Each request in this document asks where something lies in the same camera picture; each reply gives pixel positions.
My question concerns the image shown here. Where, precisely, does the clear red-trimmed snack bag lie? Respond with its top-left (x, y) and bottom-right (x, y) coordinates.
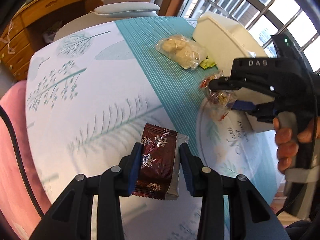
top-left (199, 70), bottom-right (237, 121)

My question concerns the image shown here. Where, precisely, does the dark red snowflake snack packet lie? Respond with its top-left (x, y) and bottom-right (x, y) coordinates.
top-left (132, 124), bottom-right (189, 200)

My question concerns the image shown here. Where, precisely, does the clear bag of puffed snacks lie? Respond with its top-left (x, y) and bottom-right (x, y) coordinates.
top-left (156, 35), bottom-right (207, 69)

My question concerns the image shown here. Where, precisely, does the person's right hand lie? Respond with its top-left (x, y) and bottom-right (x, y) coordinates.
top-left (273, 118), bottom-right (314, 174)

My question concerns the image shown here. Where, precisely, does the cream plastic storage bin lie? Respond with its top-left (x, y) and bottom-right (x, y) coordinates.
top-left (191, 11), bottom-right (278, 133)

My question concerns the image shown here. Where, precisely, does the pink sofa chair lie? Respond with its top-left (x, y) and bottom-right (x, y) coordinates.
top-left (0, 80), bottom-right (51, 240)

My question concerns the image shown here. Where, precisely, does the window with metal grille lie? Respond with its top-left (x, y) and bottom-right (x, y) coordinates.
top-left (177, 0), bottom-right (319, 74)

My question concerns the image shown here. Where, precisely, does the leaf-patterned tablecloth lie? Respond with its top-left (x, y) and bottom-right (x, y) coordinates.
top-left (25, 17), bottom-right (282, 203)

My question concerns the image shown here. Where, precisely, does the grey office chair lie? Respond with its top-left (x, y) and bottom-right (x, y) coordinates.
top-left (54, 0), bottom-right (161, 41)

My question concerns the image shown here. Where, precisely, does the wooden drawer desk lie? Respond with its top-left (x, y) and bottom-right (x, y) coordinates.
top-left (1, 0), bottom-right (103, 81)

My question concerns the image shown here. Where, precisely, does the black cable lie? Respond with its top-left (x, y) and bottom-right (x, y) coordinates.
top-left (0, 106), bottom-right (45, 218)

